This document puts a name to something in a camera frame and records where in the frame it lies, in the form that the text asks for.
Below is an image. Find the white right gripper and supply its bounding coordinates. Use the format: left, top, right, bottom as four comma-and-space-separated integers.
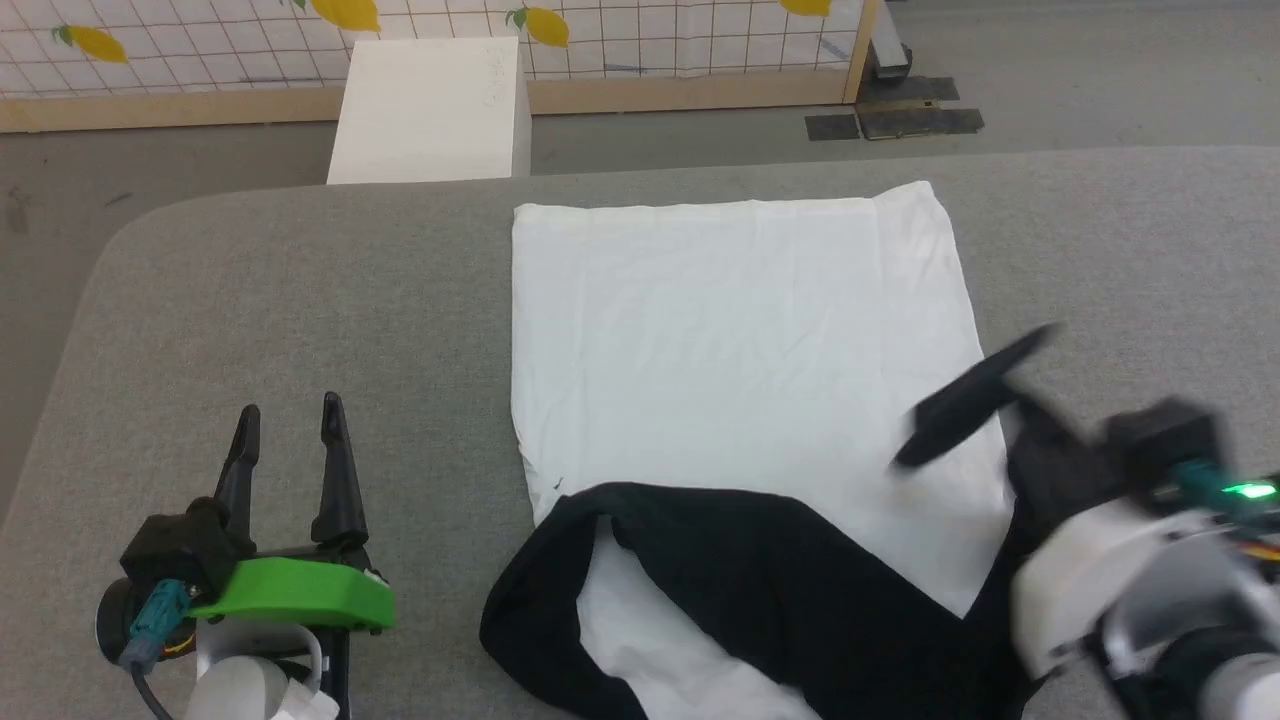
892, 323, 1253, 681

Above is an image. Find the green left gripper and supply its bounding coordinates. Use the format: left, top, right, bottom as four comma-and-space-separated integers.
96, 391, 397, 663

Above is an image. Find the white and black shirt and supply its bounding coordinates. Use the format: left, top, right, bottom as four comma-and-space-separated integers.
479, 179, 1043, 720

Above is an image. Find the white box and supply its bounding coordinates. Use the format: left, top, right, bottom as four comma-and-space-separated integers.
326, 36, 533, 187

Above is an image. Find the grey metal partition foot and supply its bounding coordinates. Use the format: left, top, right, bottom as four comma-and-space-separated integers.
867, 0, 914, 82

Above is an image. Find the lemon-patterned grid screen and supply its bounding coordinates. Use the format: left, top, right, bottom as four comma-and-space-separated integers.
0, 0, 882, 135

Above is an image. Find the teal plug left arm cable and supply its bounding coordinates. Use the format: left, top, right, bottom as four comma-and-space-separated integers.
118, 579, 198, 720

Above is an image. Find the teal plug arm cable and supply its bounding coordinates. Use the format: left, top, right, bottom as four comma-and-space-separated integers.
1168, 458, 1280, 523
118, 579, 198, 720

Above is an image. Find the teal plug right arm cable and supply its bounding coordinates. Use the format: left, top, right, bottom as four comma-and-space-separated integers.
1168, 458, 1280, 523

